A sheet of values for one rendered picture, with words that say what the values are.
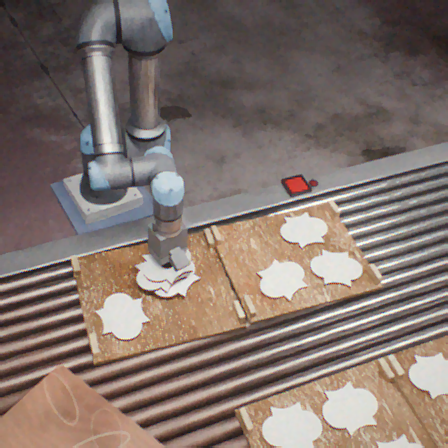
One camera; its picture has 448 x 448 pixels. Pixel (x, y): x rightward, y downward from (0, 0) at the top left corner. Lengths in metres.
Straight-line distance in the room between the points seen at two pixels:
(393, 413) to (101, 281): 0.84
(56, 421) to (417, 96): 3.32
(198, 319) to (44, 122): 2.29
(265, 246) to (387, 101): 2.41
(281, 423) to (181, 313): 0.40
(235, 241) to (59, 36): 2.84
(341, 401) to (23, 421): 0.75
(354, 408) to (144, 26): 1.08
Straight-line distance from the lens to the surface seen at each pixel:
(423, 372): 1.80
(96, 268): 1.88
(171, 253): 1.73
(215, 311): 1.79
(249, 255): 1.92
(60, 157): 3.61
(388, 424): 1.71
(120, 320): 1.76
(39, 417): 1.54
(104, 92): 1.69
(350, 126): 3.95
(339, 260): 1.94
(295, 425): 1.64
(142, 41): 1.75
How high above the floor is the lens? 2.41
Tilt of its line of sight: 48 degrees down
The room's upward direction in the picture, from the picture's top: 6 degrees clockwise
